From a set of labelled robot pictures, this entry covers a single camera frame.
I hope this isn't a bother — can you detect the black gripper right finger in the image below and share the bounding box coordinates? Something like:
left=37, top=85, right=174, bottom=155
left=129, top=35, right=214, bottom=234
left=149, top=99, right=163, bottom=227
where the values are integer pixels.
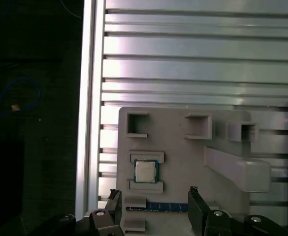
left=188, top=186, right=288, bottom=236

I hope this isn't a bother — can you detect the blue floor cable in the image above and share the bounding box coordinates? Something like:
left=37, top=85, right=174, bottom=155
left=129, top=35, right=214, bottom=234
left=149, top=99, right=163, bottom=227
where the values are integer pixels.
left=0, top=77, right=41, bottom=123

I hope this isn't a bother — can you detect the grey plastic parts rack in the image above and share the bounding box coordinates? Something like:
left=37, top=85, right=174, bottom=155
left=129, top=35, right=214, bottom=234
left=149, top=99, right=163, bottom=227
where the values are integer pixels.
left=118, top=106, right=272, bottom=236

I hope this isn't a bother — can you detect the silver square CPU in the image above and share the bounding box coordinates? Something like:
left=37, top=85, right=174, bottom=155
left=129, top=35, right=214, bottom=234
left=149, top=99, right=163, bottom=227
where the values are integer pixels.
left=133, top=159, right=159, bottom=184

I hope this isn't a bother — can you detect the blue RAM stick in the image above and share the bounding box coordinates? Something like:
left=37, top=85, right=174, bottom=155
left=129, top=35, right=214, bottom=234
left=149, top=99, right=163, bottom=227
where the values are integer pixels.
left=126, top=202, right=190, bottom=212

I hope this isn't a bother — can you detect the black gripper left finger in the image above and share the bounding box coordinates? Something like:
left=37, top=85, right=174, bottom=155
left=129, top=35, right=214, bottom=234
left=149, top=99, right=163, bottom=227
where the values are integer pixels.
left=42, top=188, right=123, bottom=236

